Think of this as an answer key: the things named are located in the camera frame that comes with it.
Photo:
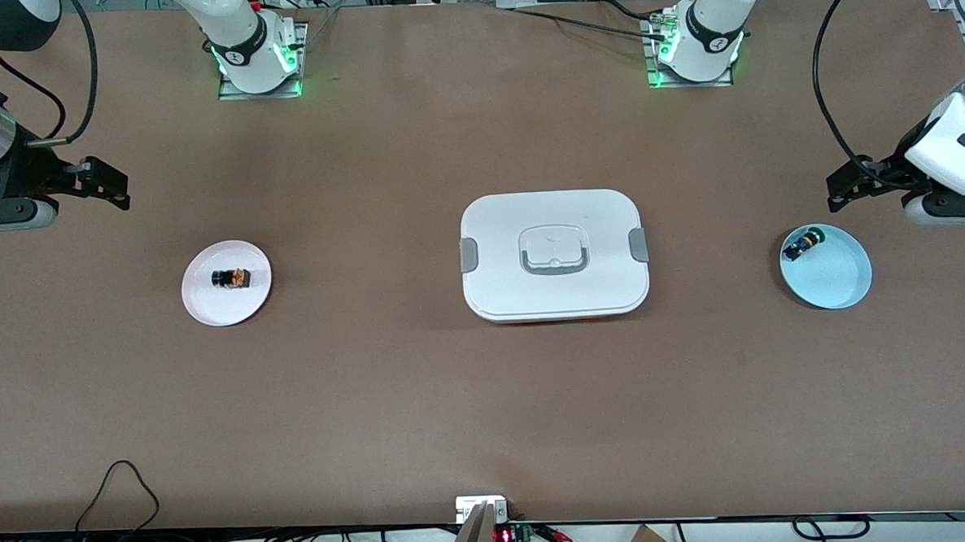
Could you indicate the red probe leads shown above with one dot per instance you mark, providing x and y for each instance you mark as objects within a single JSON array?
[{"x": 563, "y": 538}]

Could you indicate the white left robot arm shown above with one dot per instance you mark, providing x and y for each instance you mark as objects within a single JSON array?
[{"x": 954, "y": 148}]

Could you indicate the small white metal device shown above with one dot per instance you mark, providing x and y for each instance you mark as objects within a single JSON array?
[{"x": 470, "y": 508}]

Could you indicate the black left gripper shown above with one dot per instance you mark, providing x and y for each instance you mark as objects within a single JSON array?
[{"x": 883, "y": 170}]

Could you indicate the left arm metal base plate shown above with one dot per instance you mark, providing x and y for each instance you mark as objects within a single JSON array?
[{"x": 653, "y": 83}]

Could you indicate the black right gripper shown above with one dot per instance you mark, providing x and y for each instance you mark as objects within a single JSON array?
[{"x": 24, "y": 171}]

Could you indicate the red digit display module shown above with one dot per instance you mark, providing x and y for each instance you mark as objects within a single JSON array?
[{"x": 506, "y": 536}]

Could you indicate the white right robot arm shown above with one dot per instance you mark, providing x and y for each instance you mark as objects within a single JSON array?
[{"x": 236, "y": 37}]

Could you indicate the pink round plate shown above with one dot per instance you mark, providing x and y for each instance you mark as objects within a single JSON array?
[{"x": 227, "y": 306}]

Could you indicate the light blue round plate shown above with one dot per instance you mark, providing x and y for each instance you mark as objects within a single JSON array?
[{"x": 833, "y": 276}]

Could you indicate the white lidded lunch box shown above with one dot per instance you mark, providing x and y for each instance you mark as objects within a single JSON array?
[{"x": 557, "y": 292}]

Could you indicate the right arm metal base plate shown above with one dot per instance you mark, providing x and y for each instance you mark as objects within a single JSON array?
[{"x": 226, "y": 93}]

